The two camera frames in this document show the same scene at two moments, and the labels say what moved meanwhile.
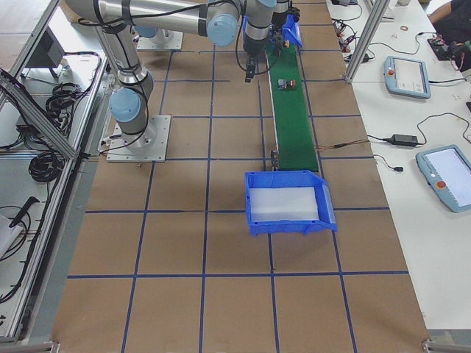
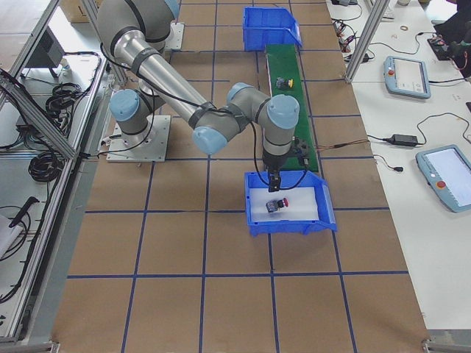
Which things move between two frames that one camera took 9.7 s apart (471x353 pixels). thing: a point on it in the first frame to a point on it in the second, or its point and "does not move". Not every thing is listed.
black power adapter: [404, 140] does not move
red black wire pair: [340, 144] does not move
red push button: [285, 84] to [276, 205]
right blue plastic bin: [295, 201] does not move
